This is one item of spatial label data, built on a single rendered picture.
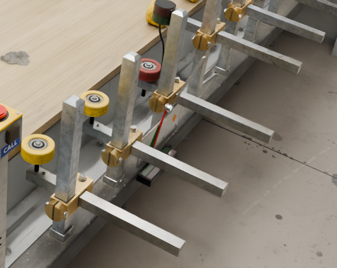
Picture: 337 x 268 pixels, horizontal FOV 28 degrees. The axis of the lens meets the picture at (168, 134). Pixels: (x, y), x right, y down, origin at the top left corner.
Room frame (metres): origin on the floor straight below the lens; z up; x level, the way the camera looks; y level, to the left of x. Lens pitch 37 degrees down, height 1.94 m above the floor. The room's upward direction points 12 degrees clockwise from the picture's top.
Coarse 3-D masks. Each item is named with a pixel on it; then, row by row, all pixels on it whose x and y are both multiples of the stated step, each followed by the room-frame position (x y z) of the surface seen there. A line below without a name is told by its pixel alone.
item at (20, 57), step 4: (12, 52) 1.59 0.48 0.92; (16, 52) 1.60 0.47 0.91; (20, 52) 1.61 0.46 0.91; (24, 52) 1.61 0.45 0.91; (0, 56) 1.57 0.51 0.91; (4, 56) 1.57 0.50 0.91; (8, 56) 1.58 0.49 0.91; (12, 56) 1.58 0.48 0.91; (16, 56) 1.58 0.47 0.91; (20, 56) 1.58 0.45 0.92; (24, 56) 1.58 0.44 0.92; (4, 60) 1.56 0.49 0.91; (8, 60) 1.56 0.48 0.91; (12, 60) 1.56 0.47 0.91; (16, 60) 1.57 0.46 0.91; (20, 60) 1.57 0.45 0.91; (24, 60) 1.58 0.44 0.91; (28, 60) 1.58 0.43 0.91; (20, 64) 1.56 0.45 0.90; (24, 64) 1.57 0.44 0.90; (28, 64) 1.57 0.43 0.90
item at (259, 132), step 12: (144, 84) 1.67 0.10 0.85; (156, 84) 1.67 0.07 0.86; (180, 96) 1.63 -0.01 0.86; (192, 96) 1.65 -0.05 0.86; (192, 108) 1.62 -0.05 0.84; (204, 108) 1.61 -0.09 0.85; (216, 108) 1.61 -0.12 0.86; (216, 120) 1.59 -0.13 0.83; (228, 120) 1.58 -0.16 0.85; (240, 120) 1.58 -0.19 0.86; (252, 132) 1.55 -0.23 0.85; (264, 132) 1.54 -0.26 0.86
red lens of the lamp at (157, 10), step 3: (156, 0) 1.65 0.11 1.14; (174, 3) 1.66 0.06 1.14; (156, 6) 1.62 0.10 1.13; (153, 9) 1.64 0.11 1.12; (156, 9) 1.62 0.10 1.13; (159, 9) 1.61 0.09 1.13; (162, 9) 1.61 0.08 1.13; (165, 9) 1.61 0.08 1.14; (168, 9) 1.62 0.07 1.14; (171, 9) 1.62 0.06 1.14; (174, 9) 1.63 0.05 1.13; (156, 12) 1.62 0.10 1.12; (159, 12) 1.61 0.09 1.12; (162, 12) 1.61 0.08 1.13; (165, 12) 1.61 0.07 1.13; (168, 12) 1.62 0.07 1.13; (171, 12) 1.62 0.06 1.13; (159, 15) 1.61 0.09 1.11; (162, 15) 1.61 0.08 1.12; (165, 15) 1.61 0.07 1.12; (168, 15) 1.62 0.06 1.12
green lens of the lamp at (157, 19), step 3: (153, 12) 1.63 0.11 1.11; (153, 15) 1.63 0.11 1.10; (156, 15) 1.62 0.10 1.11; (153, 18) 1.62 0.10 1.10; (156, 18) 1.62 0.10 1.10; (159, 18) 1.61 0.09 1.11; (162, 18) 1.61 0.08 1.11; (165, 18) 1.61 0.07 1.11; (168, 18) 1.62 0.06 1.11; (156, 21) 1.62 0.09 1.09; (159, 21) 1.61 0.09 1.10; (162, 21) 1.61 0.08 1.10; (165, 21) 1.61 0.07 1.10; (168, 21) 1.62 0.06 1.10; (162, 24) 1.61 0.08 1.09; (165, 24) 1.61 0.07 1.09; (168, 24) 1.62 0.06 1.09
